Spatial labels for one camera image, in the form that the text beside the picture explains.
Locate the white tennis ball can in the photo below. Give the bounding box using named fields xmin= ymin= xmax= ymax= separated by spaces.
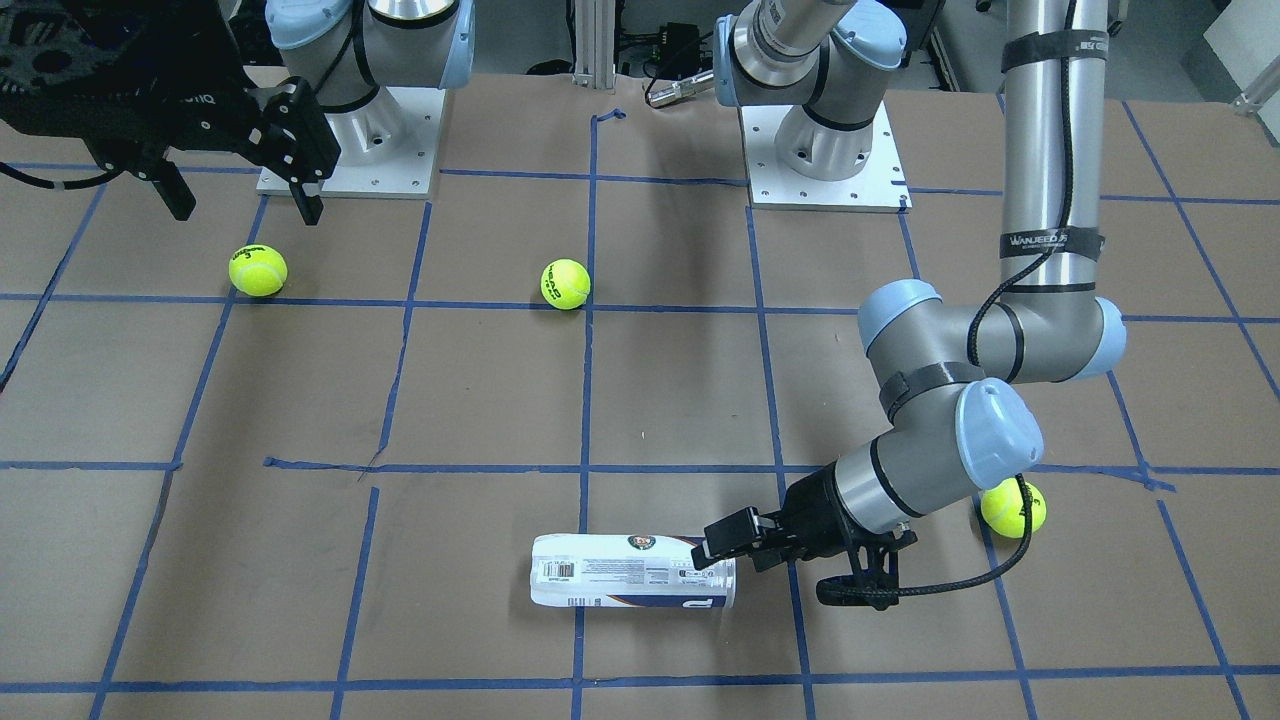
xmin=529 ymin=533 xmax=737 ymax=609

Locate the silver flashlight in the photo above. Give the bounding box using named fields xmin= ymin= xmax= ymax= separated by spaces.
xmin=645 ymin=70 xmax=716 ymax=109

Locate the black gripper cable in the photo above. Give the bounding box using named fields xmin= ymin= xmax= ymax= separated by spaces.
xmin=815 ymin=0 xmax=1085 ymax=606

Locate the tennis ball middle row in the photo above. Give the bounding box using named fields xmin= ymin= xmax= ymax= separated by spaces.
xmin=228 ymin=243 xmax=288 ymax=297

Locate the tennis ball by near base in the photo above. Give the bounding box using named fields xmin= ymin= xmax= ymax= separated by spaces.
xmin=540 ymin=258 xmax=593 ymax=310

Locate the tennis ball far centre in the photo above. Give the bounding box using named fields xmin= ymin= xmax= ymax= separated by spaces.
xmin=980 ymin=477 xmax=1047 ymax=539

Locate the aluminium frame post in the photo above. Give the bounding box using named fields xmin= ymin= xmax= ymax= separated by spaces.
xmin=570 ymin=0 xmax=618 ymax=94

